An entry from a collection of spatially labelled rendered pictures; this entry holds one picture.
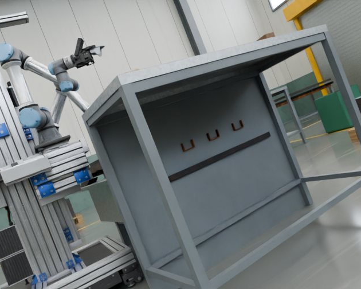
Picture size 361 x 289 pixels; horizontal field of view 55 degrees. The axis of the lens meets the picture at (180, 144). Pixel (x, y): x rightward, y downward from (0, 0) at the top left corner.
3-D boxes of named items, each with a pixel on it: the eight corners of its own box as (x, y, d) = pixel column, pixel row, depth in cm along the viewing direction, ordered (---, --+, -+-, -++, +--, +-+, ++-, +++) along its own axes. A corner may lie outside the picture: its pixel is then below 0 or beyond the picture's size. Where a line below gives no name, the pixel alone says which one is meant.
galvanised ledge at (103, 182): (91, 186, 340) (90, 183, 339) (140, 171, 227) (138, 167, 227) (71, 194, 329) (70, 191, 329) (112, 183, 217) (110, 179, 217)
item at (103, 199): (104, 219, 340) (91, 186, 340) (159, 221, 227) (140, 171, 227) (100, 221, 338) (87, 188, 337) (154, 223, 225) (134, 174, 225)
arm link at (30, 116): (50, 124, 218) (19, 44, 218) (40, 123, 204) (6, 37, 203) (33, 131, 219) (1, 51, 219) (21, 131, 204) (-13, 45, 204)
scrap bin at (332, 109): (344, 124, 584) (331, 92, 584) (370, 117, 545) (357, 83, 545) (324, 135, 551) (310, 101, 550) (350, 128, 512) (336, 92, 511)
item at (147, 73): (256, 70, 244) (255, 65, 244) (328, 30, 192) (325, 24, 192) (83, 122, 179) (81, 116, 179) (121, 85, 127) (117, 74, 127)
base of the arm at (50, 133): (39, 145, 215) (34, 130, 215) (39, 148, 229) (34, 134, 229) (63, 137, 221) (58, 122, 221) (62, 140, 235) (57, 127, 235)
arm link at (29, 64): (10, 64, 230) (76, 96, 229) (1, 61, 219) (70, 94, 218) (18, 49, 229) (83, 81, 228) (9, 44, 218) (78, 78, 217)
